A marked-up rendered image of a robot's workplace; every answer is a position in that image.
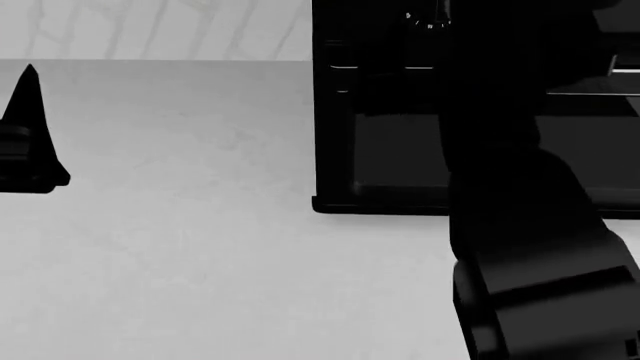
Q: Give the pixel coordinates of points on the black timer knob white marks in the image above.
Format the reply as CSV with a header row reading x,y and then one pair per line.
x,y
422,17

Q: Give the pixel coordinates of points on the black glass oven door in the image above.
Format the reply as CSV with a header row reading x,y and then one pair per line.
x,y
395,157

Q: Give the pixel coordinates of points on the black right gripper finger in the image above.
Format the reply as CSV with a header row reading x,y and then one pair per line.
x,y
443,10

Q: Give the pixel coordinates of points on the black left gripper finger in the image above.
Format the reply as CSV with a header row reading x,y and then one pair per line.
x,y
35,112

